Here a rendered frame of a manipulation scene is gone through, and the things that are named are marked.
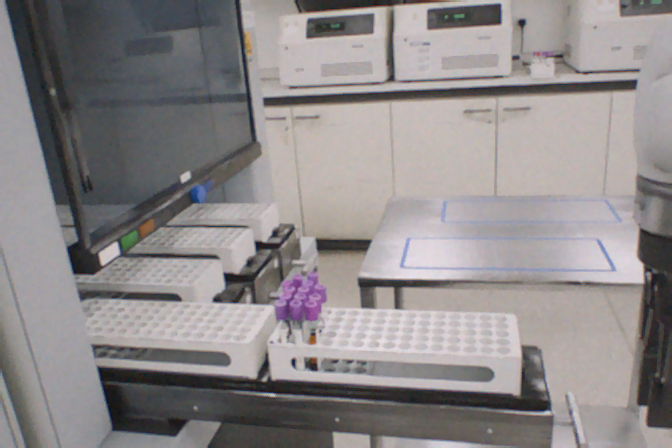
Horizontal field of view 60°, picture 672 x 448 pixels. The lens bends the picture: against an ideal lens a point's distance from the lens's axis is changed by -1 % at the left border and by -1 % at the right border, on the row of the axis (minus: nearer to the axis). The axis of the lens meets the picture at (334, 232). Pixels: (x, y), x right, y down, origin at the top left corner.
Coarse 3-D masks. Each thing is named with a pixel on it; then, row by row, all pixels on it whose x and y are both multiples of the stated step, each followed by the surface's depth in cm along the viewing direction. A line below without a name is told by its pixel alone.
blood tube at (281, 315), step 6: (282, 300) 69; (276, 306) 68; (282, 306) 68; (276, 312) 69; (282, 312) 68; (276, 318) 69; (282, 318) 69; (282, 324) 69; (282, 330) 69; (282, 336) 70; (288, 336) 70; (282, 342) 70
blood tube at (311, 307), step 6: (306, 306) 67; (312, 306) 67; (306, 312) 68; (312, 312) 67; (318, 312) 68; (306, 318) 68; (312, 318) 68; (318, 318) 68; (312, 324) 68; (312, 330) 69; (318, 330) 69; (312, 336) 69; (318, 336) 69; (312, 342) 69; (318, 342) 70; (312, 360) 70; (318, 360) 70; (312, 366) 71; (318, 366) 71
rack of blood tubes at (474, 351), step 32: (352, 320) 75; (384, 320) 74; (416, 320) 73; (448, 320) 72; (480, 320) 72; (512, 320) 71; (288, 352) 70; (320, 352) 69; (352, 352) 68; (384, 352) 67; (416, 352) 66; (448, 352) 66; (480, 352) 65; (512, 352) 65; (384, 384) 69; (416, 384) 68; (448, 384) 67; (480, 384) 66; (512, 384) 65
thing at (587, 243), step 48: (384, 240) 112; (432, 240) 110; (480, 240) 108; (528, 240) 106; (576, 240) 105; (624, 240) 103; (432, 288) 95; (480, 288) 93; (528, 288) 92; (576, 288) 90; (624, 288) 89; (624, 432) 134
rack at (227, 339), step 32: (96, 320) 80; (128, 320) 79; (160, 320) 80; (192, 320) 78; (224, 320) 77; (256, 320) 76; (96, 352) 79; (128, 352) 78; (160, 352) 82; (192, 352) 81; (224, 352) 80; (256, 352) 73
